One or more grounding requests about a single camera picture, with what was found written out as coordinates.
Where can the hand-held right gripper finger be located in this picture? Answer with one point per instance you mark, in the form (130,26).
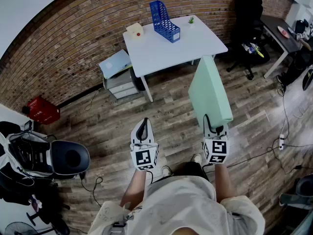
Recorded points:
(223,131)
(207,130)

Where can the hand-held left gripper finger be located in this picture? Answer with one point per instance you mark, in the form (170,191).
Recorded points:
(149,136)
(137,136)

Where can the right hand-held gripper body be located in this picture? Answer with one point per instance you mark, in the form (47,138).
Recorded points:
(216,149)

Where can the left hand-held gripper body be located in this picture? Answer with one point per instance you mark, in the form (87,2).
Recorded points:
(144,157)

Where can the mint green folder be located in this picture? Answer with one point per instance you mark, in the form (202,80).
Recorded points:
(210,94)

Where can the blue mesh file holder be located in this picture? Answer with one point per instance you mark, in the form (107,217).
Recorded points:
(161,21)

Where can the person's right forearm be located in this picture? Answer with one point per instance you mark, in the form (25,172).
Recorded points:
(225,182)

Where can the person's left forearm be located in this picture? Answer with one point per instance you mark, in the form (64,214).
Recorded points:
(134,187)

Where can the cream desk organizer box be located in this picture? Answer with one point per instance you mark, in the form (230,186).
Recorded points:
(134,29)

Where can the person's right shoe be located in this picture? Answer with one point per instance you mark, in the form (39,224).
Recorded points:
(196,158)

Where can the person's shoe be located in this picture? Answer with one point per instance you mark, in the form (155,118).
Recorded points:
(166,171)
(196,158)

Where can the person's left shoe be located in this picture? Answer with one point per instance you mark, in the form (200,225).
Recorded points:
(166,171)

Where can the person's black shorts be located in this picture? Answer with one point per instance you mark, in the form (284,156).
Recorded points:
(190,170)

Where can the white power strip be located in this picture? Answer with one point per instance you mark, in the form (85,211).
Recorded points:
(282,142)

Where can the person's white shirt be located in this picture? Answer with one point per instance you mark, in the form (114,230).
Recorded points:
(183,204)

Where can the dark grey padded seat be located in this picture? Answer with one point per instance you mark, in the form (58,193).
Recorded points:
(71,158)

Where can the white table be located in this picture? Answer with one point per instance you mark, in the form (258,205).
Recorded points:
(171,53)

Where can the yellow-green item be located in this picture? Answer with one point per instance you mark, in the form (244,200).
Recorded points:
(259,51)

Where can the red plastic crate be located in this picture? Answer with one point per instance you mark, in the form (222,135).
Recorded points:
(42,110)

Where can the small potted green plant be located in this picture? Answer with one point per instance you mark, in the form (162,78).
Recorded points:
(191,20)

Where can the grey mesh backpack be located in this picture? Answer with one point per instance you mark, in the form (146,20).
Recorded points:
(27,150)

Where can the pink plate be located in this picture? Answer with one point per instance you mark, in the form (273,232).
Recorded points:
(283,31)

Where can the dark grey desk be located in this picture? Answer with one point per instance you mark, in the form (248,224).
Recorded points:
(271,24)

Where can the black office chair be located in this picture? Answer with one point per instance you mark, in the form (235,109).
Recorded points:
(247,13)

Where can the black floor fan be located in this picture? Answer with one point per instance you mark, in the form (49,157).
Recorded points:
(19,229)

